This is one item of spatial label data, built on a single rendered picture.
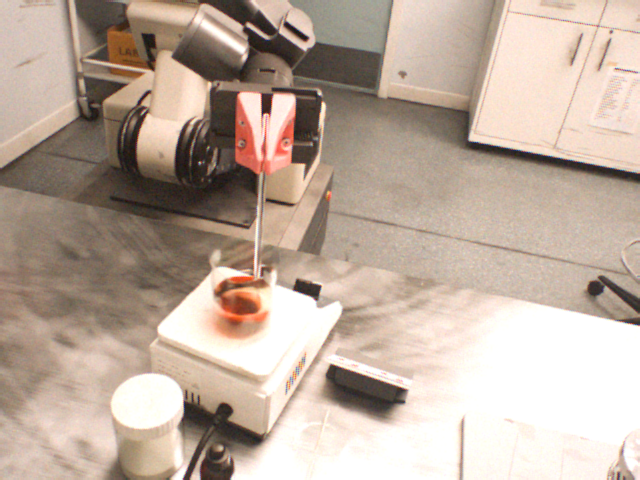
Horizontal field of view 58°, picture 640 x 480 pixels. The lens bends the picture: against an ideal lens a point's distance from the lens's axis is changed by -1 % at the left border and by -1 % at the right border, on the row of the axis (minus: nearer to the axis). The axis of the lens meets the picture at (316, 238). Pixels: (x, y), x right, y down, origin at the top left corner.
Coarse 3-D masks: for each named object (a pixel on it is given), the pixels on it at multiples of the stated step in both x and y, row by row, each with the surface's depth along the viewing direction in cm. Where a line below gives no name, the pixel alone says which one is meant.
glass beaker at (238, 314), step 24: (240, 240) 54; (264, 240) 54; (216, 264) 53; (240, 264) 56; (264, 264) 55; (216, 288) 51; (240, 288) 50; (264, 288) 51; (216, 312) 53; (240, 312) 51; (264, 312) 53; (240, 336) 53; (264, 336) 54
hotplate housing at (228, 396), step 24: (336, 312) 67; (312, 336) 60; (168, 360) 55; (192, 360) 54; (288, 360) 56; (312, 360) 63; (192, 384) 55; (216, 384) 54; (240, 384) 53; (264, 384) 53; (288, 384) 57; (216, 408) 56; (240, 408) 54; (264, 408) 53; (264, 432) 55
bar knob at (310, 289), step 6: (300, 282) 66; (306, 282) 66; (312, 282) 66; (294, 288) 66; (300, 288) 66; (306, 288) 66; (312, 288) 66; (318, 288) 66; (306, 294) 66; (312, 294) 66; (318, 294) 67; (318, 300) 66
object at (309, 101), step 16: (256, 80) 55; (272, 80) 56; (304, 96) 53; (320, 96) 53; (224, 112) 54; (304, 112) 55; (320, 112) 54; (224, 128) 55; (304, 128) 55; (224, 144) 55
